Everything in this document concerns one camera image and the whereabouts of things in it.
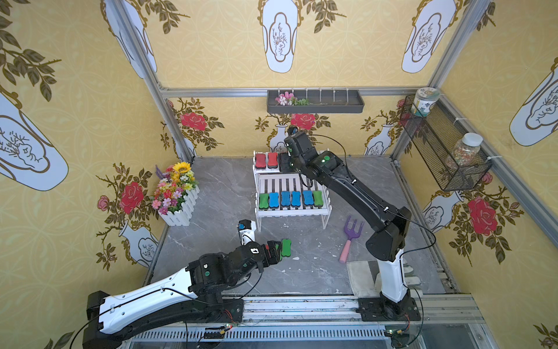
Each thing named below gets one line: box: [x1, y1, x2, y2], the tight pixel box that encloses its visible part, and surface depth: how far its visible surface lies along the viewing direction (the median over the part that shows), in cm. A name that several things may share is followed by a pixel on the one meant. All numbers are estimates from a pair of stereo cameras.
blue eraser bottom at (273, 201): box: [268, 191, 279, 211], surface depth 88 cm
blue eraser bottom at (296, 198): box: [291, 190, 301, 207], surface depth 90 cm
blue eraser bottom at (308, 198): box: [302, 190, 314, 206], surface depth 89 cm
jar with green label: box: [411, 87, 442, 118], surface depth 87 cm
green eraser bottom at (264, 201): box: [258, 193, 270, 211], surface depth 88 cm
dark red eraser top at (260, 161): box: [255, 153, 267, 169], surface depth 83 cm
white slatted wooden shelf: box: [252, 150, 333, 232], surface depth 87 cm
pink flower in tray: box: [274, 91, 311, 106], surface depth 89 cm
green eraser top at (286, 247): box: [281, 238, 292, 257], surface depth 91 cm
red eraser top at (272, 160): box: [267, 151, 279, 169], surface depth 83 cm
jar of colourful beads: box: [454, 132, 484, 168], surface depth 66 cm
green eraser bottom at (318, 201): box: [313, 190, 324, 207], surface depth 87 cm
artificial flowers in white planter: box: [151, 161, 200, 227], surface depth 92 cm
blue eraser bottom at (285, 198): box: [280, 190, 292, 207], surface depth 90 cm
